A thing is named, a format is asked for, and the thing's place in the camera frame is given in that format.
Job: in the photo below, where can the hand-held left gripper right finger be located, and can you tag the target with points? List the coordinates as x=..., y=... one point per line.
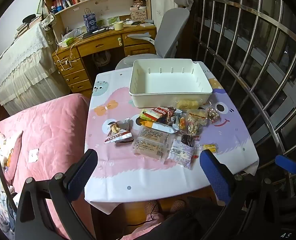
x=216, y=177

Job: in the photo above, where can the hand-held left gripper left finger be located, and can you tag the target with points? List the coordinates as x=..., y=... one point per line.
x=81, y=171

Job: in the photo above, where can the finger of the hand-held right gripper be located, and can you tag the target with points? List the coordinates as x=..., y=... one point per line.
x=287, y=163

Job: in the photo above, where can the white printed snack packet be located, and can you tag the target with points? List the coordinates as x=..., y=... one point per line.
x=180, y=152

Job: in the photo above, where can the triangular brown snack packet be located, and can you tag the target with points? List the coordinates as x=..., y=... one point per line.
x=118, y=133

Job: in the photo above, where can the orange and white snack packet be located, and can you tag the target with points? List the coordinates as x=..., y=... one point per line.
x=162, y=127

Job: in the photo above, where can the clear bread packet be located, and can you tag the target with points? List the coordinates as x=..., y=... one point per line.
x=150, y=142

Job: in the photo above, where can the white plastic storage bin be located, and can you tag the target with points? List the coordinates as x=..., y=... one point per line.
x=167, y=80

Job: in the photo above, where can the clear bag of mixed snacks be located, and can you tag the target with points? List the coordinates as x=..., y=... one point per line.
x=195, y=122

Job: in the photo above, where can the small yellow candy packet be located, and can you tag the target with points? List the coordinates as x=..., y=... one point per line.
x=210, y=147

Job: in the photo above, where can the cartoon printed tablecloth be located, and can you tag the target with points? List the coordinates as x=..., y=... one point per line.
x=118, y=175

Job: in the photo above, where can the dark chocolate packet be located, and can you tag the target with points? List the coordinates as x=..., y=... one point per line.
x=187, y=140

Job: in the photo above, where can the person's dark pants leg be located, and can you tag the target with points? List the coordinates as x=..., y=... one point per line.
x=195, y=220

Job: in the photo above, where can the pink mesh slipper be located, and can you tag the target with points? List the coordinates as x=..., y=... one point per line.
x=151, y=207
x=177, y=205

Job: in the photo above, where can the white tag on blanket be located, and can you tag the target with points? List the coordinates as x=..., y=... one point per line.
x=33, y=155

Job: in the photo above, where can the small clear candy bag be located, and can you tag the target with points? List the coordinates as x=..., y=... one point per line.
x=213, y=115

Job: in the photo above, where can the small orange candy packet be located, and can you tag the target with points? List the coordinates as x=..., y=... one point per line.
x=182, y=124

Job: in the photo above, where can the dark brown snack packet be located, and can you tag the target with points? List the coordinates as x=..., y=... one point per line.
x=173, y=116

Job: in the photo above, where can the clear bag of yellow pastries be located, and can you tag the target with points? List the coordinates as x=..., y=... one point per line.
x=187, y=103

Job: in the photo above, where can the green snack packet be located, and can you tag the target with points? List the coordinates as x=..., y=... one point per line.
x=146, y=115

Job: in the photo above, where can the red cookie packet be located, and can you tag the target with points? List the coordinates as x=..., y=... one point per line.
x=160, y=112

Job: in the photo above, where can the dark backpack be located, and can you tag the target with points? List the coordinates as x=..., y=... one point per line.
x=101, y=58

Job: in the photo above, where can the lace covered piano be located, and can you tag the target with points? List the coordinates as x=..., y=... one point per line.
x=25, y=62

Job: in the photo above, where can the wooden desk with drawers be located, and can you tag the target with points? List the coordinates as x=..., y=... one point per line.
x=98, y=46

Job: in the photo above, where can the green tissue box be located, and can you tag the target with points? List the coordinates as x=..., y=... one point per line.
x=66, y=41

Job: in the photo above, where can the white plastic bag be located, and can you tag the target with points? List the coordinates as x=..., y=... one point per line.
x=73, y=33

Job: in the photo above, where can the black notebook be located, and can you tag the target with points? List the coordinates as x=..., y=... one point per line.
x=95, y=33

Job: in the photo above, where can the yellow pot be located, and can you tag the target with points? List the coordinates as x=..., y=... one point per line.
x=118, y=26

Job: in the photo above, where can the blue paper bag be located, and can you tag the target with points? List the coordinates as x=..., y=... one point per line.
x=90, y=21

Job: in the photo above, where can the patterned pouch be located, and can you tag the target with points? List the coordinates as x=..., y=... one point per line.
x=48, y=21

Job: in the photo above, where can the grey office chair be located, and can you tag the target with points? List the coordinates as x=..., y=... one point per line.
x=170, y=30

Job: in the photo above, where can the stack of books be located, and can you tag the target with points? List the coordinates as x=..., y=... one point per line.
x=28, y=26

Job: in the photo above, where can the dark phone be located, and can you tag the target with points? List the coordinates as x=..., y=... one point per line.
x=136, y=23

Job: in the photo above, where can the patterned cardboard box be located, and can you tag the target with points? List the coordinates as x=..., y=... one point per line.
x=138, y=15

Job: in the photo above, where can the wooden bookshelf hutch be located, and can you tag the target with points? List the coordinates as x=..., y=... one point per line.
x=105, y=5

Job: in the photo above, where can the row of red blue books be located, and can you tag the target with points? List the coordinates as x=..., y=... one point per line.
x=64, y=1

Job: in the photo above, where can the brown haired doll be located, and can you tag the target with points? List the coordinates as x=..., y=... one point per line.
x=138, y=0

